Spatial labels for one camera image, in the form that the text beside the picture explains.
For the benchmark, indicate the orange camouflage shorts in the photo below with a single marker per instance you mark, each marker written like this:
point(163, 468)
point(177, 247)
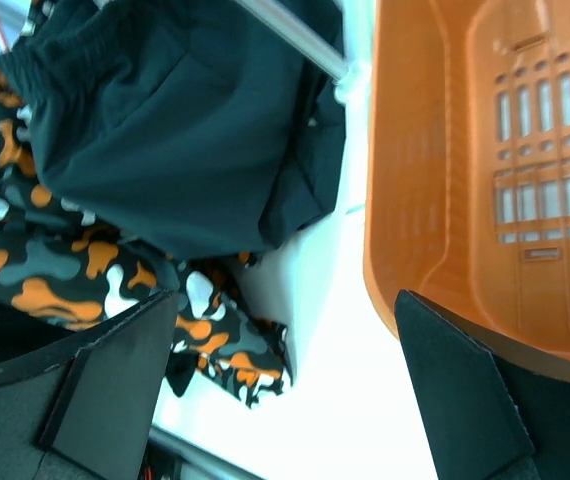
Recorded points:
point(63, 265)

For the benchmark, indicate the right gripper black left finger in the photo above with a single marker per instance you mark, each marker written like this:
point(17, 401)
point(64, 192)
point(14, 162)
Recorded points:
point(82, 406)

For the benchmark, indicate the dark green shorts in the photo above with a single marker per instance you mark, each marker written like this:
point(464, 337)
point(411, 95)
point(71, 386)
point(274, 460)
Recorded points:
point(187, 124)

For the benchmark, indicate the orange plastic laundry basket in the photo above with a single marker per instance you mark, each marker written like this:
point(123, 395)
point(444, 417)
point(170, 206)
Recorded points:
point(468, 199)

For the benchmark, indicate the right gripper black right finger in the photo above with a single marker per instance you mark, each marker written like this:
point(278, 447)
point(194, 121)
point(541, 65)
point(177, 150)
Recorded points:
point(492, 407)

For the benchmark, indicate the metal clothes rack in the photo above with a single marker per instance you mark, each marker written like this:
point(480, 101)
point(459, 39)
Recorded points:
point(315, 45)

